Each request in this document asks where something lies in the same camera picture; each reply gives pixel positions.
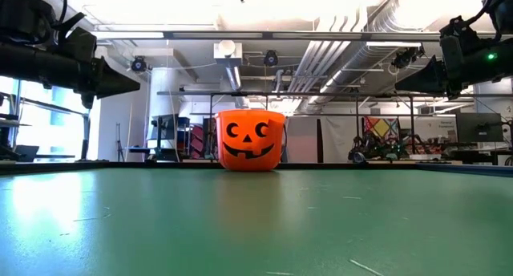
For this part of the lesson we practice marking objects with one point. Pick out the black table frame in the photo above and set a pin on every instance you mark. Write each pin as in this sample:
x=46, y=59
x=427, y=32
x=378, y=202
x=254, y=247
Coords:
x=304, y=165

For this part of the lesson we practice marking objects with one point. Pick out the black tripod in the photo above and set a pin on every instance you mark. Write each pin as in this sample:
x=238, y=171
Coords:
x=119, y=141

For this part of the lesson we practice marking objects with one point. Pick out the black metal rack frame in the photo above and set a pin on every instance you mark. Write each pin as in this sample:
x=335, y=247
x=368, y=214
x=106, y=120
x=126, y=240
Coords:
x=240, y=94

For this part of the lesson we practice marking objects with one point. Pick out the black desktop monitor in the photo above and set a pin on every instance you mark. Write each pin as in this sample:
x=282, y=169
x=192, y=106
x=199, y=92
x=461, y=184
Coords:
x=479, y=127

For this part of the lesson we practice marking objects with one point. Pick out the long white light fixture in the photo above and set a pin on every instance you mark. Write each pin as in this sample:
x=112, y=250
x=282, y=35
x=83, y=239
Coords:
x=128, y=35

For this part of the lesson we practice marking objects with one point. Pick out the orange pumpkin bucket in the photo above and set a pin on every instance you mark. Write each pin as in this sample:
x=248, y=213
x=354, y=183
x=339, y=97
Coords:
x=244, y=119

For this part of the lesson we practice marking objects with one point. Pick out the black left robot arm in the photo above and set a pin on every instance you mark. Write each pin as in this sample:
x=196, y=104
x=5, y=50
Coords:
x=32, y=63

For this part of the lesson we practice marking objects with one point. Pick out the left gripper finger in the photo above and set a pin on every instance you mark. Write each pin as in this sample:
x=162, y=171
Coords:
x=114, y=90
x=114, y=75

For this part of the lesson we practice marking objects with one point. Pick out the dark laptop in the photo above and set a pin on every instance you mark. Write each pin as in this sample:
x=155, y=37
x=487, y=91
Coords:
x=26, y=151

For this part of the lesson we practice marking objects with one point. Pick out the colourful poster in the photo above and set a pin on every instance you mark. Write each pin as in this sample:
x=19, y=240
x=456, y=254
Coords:
x=380, y=125

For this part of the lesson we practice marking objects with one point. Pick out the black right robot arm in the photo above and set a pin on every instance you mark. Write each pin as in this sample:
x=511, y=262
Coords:
x=489, y=63

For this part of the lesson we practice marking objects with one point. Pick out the black ceiling camera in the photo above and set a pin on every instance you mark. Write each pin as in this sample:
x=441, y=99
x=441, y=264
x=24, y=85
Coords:
x=271, y=58
x=139, y=64

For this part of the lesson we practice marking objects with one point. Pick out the black background robot arm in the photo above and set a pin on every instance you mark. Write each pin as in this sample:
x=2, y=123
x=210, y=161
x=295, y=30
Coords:
x=376, y=149

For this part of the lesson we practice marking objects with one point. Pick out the black ceiling spotlight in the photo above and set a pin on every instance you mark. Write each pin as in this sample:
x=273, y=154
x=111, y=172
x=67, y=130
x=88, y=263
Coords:
x=406, y=57

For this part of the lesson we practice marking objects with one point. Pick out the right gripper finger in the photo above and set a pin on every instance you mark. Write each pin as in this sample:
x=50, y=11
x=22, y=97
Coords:
x=425, y=73
x=425, y=88

